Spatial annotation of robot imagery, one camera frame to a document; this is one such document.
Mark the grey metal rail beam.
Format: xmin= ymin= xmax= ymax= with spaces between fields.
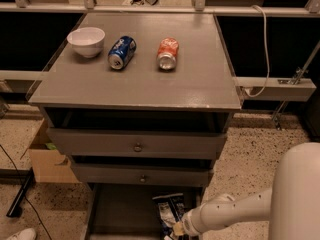
xmin=235 ymin=77 xmax=316 ymax=102

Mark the grey drawer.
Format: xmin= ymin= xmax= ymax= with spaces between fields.
xmin=48 ymin=109 xmax=226 ymax=159
xmin=80 ymin=184 xmax=201 ymax=240
xmin=71 ymin=156 xmax=213 ymax=187

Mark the white cable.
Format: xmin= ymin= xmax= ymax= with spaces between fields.
xmin=243 ymin=5 xmax=270 ymax=99

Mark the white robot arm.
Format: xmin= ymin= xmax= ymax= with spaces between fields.
xmin=173 ymin=142 xmax=320 ymax=240

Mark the grey bottom drawer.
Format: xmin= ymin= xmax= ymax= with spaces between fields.
xmin=80 ymin=184 xmax=201 ymax=240

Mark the white shoe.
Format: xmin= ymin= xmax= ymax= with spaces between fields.
xmin=5 ymin=228 xmax=37 ymax=240

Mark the black floor cable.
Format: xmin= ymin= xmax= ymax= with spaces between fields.
xmin=0 ymin=144 xmax=54 ymax=240

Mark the grey drawer cabinet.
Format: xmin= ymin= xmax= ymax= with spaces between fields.
xmin=27 ymin=12 xmax=242 ymax=240

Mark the white bowl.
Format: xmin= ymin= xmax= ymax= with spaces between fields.
xmin=67 ymin=27 xmax=105 ymax=58

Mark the blue soda can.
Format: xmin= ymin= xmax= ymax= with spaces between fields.
xmin=108 ymin=36 xmax=137 ymax=70

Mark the black bar on floor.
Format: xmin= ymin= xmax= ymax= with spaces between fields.
xmin=6 ymin=169 xmax=34 ymax=218

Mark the orange soda can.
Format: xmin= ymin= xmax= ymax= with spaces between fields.
xmin=157 ymin=37 xmax=179 ymax=70

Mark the grey middle drawer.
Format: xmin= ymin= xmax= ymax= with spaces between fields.
xmin=71 ymin=156 xmax=213 ymax=187

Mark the grey top drawer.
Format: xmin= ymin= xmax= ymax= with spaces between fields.
xmin=48 ymin=109 xmax=226 ymax=159

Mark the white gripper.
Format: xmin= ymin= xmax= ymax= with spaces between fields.
xmin=173 ymin=208 xmax=204 ymax=236

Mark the blue chip bag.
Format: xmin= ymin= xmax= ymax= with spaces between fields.
xmin=152 ymin=193 xmax=185 ymax=240

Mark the cardboard box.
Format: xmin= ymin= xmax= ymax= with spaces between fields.
xmin=27 ymin=120 xmax=78 ymax=183

